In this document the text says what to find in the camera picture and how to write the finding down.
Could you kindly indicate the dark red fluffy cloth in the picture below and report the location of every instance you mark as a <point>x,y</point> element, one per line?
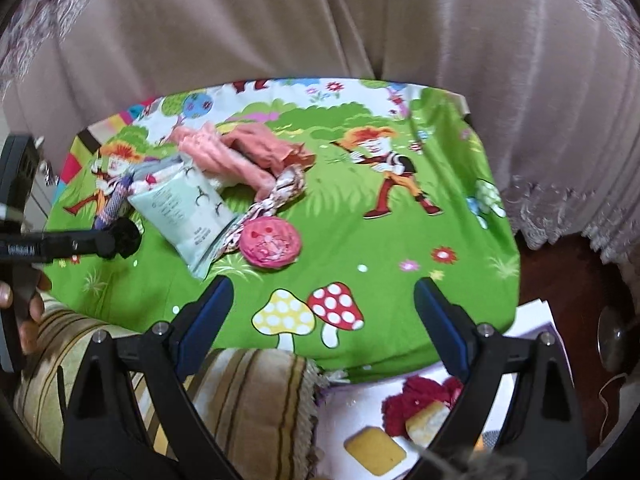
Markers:
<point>417,394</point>

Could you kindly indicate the yellow sponge block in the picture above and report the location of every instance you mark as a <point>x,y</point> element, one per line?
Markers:
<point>423,426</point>

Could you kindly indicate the white ornate cabinet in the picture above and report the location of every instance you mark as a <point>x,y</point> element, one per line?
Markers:
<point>41,197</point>

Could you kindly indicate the green cartoon print tablecloth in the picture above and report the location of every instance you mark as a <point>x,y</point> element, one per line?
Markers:
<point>400,190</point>

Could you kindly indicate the pink white patterned cloth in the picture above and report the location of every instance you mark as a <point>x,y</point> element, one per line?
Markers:
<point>289,186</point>

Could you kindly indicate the striped beige cushion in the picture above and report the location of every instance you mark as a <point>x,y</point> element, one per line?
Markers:
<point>259,404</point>

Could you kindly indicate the phone on gripper mount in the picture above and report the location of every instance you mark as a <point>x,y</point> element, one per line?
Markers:
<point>19,164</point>

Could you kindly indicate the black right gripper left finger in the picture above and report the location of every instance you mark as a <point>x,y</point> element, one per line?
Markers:
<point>103,244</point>

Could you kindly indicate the beige pink curtain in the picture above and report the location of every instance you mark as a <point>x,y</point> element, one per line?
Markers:
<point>553,85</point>

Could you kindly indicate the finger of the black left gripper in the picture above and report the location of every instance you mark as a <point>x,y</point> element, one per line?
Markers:
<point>104,436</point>

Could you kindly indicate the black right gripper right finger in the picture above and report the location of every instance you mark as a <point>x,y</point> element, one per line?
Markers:
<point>542,435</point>

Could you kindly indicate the salmon pink towel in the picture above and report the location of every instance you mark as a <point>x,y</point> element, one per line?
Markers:
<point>250,154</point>

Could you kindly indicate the black fuzzy ball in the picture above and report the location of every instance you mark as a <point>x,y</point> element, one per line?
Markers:
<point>124,238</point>

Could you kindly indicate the yellow flat sponge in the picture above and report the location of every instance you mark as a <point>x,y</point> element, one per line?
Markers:
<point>375,450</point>

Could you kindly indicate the light blue wipes pack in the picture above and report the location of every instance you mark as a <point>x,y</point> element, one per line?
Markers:
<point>191,218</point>

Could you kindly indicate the purple knitted sock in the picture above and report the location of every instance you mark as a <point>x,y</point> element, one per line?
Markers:
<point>116,201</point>

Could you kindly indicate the pink round folded bag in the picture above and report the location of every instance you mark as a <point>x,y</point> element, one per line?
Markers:
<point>270,243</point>

